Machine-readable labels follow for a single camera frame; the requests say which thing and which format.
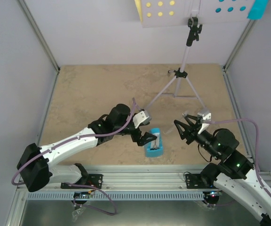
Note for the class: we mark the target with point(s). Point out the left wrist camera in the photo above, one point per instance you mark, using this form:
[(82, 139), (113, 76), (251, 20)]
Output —
[(141, 118)]

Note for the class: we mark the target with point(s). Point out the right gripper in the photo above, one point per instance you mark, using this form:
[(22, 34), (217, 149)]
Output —
[(194, 129)]

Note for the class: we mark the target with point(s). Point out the aluminium frame post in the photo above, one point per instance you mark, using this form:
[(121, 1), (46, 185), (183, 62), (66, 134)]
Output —
[(246, 32), (27, 13)]

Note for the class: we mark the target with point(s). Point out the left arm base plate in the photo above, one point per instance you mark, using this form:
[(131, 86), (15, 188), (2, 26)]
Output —
[(92, 180)]

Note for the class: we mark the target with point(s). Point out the grey cable duct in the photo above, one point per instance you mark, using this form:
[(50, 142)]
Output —
[(117, 196)]

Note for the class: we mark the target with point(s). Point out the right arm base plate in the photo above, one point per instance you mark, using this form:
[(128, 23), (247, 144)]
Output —
[(194, 181)]

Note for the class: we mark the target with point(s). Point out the white sheet blue dots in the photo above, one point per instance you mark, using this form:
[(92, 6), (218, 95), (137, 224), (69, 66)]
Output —
[(226, 11)]

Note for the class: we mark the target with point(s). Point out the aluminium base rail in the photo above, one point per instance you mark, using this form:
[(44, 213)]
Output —
[(143, 177)]

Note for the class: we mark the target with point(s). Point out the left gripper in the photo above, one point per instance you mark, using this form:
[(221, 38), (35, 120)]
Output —
[(141, 141)]

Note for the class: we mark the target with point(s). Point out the left aluminium frame post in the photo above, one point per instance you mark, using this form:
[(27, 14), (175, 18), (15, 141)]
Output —
[(27, 13)]

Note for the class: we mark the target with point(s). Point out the right aluminium frame post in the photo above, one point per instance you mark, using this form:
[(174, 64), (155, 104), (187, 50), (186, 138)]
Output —
[(246, 32)]

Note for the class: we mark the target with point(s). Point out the white tripod music stand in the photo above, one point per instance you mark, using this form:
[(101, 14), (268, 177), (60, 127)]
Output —
[(179, 74)]

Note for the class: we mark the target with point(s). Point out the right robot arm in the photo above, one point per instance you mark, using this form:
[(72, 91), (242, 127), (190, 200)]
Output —
[(235, 174)]

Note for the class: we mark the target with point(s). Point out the blue metronome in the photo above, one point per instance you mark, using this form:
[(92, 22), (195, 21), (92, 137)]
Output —
[(154, 148)]

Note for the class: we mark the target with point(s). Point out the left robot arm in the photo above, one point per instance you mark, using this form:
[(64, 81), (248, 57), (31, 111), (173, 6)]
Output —
[(34, 169)]

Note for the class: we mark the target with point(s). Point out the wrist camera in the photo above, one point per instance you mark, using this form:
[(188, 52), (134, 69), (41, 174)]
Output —
[(141, 118), (203, 117)]

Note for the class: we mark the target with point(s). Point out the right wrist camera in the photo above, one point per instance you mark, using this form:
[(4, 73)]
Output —
[(203, 117)]

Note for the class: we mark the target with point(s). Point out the white sheet yellow dots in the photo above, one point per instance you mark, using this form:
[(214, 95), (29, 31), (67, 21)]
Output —
[(163, 13)]

